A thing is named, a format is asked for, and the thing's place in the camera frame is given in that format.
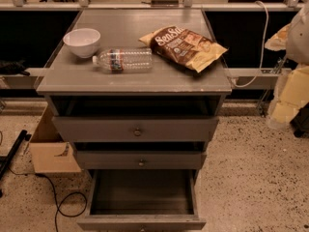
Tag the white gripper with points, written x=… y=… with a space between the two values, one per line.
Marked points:
x=299 y=38

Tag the grey wooden drawer cabinet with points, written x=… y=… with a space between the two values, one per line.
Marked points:
x=76 y=88

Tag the grey middle drawer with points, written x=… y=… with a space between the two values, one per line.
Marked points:
x=140 y=159

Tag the grey top drawer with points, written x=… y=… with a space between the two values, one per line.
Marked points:
x=87 y=129

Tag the dark cart with wheel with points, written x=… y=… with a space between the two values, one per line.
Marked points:
x=301 y=121

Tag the brown yellow chip bag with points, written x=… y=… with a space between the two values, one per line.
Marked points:
x=183 y=47

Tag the clear plastic water bottle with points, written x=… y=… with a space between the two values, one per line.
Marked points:
x=124 y=60

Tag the white ceramic bowl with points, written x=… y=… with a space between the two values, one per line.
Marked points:
x=82 y=42

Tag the cardboard box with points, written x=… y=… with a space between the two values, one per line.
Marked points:
x=50 y=153

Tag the black bar on floor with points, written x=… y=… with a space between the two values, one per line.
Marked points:
x=5 y=161

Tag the black cloth on rail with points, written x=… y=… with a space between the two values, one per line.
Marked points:
x=13 y=67

